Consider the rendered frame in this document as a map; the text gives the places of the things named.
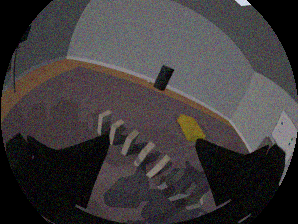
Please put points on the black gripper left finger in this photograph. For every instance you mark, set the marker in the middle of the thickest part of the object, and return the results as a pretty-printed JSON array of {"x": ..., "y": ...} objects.
[{"x": 76, "y": 168}]

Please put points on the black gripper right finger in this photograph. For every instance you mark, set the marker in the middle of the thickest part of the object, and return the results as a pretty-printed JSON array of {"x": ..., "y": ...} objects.
[{"x": 225, "y": 169}]

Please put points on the yellow rectangular block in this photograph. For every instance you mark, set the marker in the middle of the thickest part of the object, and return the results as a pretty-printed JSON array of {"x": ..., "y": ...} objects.
[{"x": 190, "y": 128}]

